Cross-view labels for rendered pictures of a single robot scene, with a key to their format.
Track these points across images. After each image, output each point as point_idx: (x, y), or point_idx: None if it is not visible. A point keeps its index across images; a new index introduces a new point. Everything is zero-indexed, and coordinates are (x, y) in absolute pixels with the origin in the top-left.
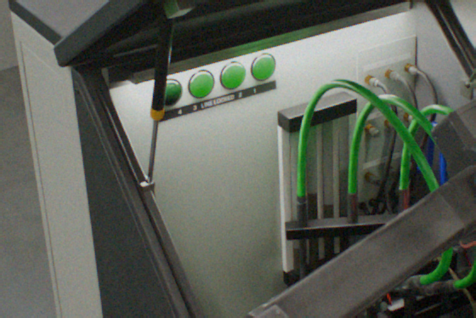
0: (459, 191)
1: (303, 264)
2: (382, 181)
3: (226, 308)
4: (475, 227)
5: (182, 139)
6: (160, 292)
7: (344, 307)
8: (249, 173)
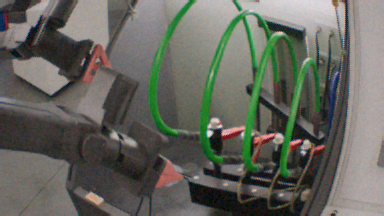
0: (12, 31)
1: (256, 117)
2: (315, 95)
3: (235, 125)
4: (5, 49)
5: (202, 4)
6: None
7: None
8: (247, 43)
